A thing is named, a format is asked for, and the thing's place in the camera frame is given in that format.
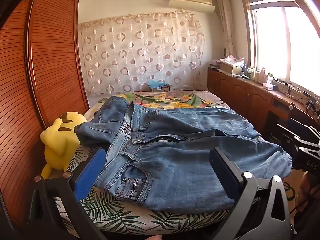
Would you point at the wooden frame window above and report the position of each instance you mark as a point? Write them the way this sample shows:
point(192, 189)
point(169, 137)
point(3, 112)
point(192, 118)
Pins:
point(287, 37)

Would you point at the bundled window curtain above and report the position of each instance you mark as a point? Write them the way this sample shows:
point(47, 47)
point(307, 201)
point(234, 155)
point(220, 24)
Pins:
point(226, 22)

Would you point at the white plastic bag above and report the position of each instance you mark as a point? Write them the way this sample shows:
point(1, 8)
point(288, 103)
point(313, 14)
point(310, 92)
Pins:
point(231, 58)

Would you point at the circle pattern sheer curtain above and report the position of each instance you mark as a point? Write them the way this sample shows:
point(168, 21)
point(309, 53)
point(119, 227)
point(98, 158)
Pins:
point(140, 52)

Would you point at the cardboard box with blue bag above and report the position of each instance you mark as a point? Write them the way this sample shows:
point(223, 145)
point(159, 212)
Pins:
point(160, 86)

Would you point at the small tripod camera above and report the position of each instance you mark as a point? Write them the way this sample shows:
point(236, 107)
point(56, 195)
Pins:
point(311, 103)

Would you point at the tissue pack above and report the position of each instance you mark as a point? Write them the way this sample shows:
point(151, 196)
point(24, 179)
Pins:
point(268, 85)

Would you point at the open cardboard box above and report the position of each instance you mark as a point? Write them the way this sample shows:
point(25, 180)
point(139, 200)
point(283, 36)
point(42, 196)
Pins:
point(230, 68)

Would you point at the yellow plush toy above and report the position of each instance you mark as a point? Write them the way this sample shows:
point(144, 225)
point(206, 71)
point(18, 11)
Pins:
point(57, 140)

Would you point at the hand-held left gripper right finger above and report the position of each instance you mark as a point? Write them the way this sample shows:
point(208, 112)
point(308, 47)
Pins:
point(223, 177)

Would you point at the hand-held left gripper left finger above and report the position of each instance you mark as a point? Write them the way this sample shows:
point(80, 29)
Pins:
point(90, 172)

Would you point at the person's right hand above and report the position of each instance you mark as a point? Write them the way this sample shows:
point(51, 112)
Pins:
point(306, 182)

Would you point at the blue denim pants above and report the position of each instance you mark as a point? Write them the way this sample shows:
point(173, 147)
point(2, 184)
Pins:
point(180, 150)

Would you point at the wooden side cabinet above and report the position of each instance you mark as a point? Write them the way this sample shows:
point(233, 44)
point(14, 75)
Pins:
point(240, 92)

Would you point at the floral blanket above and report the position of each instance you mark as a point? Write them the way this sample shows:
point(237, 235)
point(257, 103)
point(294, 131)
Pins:
point(175, 100)

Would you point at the power strip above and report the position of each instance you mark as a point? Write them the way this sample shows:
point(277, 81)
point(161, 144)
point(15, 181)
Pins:
point(285, 83)

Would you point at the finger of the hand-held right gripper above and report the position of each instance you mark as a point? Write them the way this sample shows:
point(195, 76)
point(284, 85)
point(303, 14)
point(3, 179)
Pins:
point(311, 132)
point(287, 132)

